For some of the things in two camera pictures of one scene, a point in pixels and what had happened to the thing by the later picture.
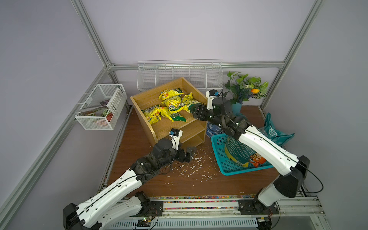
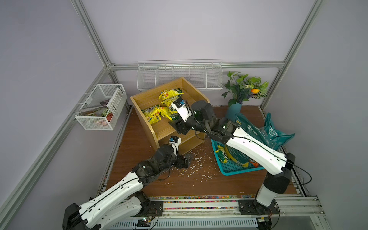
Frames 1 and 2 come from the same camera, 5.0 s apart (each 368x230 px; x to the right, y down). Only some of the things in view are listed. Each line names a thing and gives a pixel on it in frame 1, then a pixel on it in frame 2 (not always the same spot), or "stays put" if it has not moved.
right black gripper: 196,112 to 179,123
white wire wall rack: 201,74 stays put
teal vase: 236,108 stays put
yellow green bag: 170,110 stays put
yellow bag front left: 153,113 stays put
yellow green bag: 188,99 to 221,154
